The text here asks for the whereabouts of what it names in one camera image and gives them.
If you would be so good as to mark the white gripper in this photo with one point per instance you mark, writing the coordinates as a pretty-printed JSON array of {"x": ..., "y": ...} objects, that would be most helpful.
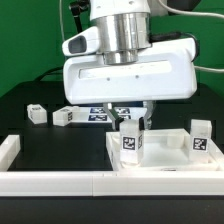
[{"x": 164, "y": 71}]

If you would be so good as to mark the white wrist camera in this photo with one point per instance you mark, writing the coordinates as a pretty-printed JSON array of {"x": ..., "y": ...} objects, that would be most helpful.
[{"x": 86, "y": 42}]

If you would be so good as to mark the white U-shaped fence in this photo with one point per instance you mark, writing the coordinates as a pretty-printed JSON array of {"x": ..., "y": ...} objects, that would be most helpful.
[{"x": 101, "y": 183}]

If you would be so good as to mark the white square tabletop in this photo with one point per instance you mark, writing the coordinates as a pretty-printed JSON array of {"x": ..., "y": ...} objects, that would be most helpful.
[{"x": 165, "y": 150}]

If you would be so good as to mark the white marker base sheet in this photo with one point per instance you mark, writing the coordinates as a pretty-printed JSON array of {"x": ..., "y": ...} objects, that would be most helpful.
[{"x": 98, "y": 115}]

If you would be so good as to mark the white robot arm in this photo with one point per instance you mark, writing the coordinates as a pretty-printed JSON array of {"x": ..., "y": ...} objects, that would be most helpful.
[{"x": 115, "y": 61}]

